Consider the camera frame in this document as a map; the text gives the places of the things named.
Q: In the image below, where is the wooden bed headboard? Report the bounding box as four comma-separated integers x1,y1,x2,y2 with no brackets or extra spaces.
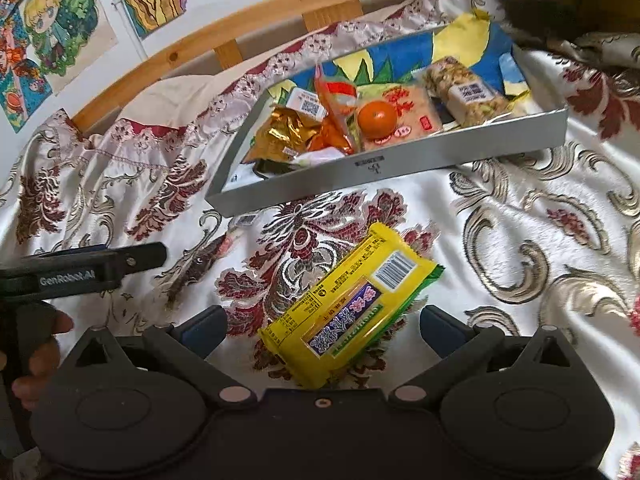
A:
70,0,482,132

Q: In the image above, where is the rice cracker packet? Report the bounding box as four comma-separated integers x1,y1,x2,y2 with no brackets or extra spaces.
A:
357,82,446,153

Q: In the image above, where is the white green snack packet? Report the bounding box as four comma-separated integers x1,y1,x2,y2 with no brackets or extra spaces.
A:
291,146,347,167

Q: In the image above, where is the floral printed blanket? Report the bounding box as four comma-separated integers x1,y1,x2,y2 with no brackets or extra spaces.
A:
0,0,640,480

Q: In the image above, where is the small white snack packet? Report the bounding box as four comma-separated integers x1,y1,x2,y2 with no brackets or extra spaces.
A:
285,86,327,121

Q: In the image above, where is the grey shallow tray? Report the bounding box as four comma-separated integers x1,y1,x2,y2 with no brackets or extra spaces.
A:
205,20,571,218

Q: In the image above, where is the green cartoon wall poster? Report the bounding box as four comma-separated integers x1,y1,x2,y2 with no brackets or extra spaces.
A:
0,0,119,97

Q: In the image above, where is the person's left hand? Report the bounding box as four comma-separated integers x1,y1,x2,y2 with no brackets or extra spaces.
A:
0,309,75,412

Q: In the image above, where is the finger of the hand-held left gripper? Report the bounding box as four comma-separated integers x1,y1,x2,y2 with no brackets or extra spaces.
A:
106,241,168,282
20,243,110,262

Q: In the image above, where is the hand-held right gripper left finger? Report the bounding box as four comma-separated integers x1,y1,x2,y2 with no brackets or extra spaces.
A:
60,305,257,409

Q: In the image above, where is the beige pillow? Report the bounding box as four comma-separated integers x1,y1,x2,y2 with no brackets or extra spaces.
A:
82,35,321,161

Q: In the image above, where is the gold foil snack packet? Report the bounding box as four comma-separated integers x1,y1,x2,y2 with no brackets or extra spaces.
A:
247,105,331,163

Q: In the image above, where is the orange snack packet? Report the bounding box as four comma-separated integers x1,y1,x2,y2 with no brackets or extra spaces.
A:
305,62,364,157

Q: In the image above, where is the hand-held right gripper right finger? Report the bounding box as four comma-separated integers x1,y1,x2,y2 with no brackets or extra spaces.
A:
387,305,587,408

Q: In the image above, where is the nut bar snack packet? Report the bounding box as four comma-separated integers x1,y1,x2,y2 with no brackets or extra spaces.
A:
422,56,512,129

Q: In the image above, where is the yellow snack packet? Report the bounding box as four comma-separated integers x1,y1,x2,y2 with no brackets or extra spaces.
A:
260,222,446,390

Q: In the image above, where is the blue orange wall poster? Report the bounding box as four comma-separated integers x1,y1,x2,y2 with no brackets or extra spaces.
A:
0,57,53,134

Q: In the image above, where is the tangerine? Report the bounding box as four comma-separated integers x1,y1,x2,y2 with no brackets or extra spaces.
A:
356,100,399,141

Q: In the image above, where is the colourful painted tray liner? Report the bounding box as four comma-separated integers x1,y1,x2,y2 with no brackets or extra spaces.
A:
265,10,532,112

